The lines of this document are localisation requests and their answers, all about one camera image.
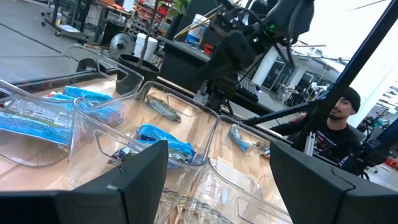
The shelf with red bins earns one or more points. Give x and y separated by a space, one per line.
146 15

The grey green granola bar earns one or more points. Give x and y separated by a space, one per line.
163 108

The clear plastic bin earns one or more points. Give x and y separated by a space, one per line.
93 161
236 174
31 152

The backlit black keyboard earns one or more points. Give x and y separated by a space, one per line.
248 90

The white bucket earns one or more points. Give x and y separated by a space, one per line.
150 46

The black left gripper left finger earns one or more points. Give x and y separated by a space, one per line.
93 205

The blue white container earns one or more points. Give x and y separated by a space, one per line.
196 34

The wheeled metal cart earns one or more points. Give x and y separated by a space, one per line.
65 28

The black desk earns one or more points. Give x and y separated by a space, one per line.
180 62

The person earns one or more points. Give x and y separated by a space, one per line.
335 140

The green plant in black pot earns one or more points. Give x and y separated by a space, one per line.
136 74

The silver green granola bar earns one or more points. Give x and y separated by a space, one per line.
237 138

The black stand beam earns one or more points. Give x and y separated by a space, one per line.
280 113

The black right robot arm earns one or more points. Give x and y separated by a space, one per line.
236 53

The silver round fan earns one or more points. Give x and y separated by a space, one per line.
121 45

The black diagonal pole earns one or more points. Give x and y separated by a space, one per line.
357 59

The white column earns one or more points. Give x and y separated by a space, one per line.
264 68

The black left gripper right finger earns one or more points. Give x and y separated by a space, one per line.
326 199

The silver blue granola bar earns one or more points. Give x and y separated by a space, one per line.
40 109

